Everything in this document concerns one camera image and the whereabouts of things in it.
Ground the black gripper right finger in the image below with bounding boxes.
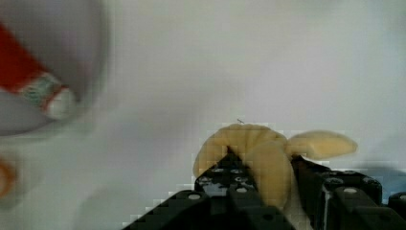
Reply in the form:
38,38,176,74
291,155,406,230

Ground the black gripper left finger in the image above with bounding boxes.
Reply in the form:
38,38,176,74
123,153,295,230

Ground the yellow peeled banana toy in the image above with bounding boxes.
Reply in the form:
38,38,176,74
192,124,357,230

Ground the orange slice toy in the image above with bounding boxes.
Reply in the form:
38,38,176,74
0,158,17,198

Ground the red ketchup bottle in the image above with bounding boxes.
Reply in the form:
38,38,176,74
0,25,77,120

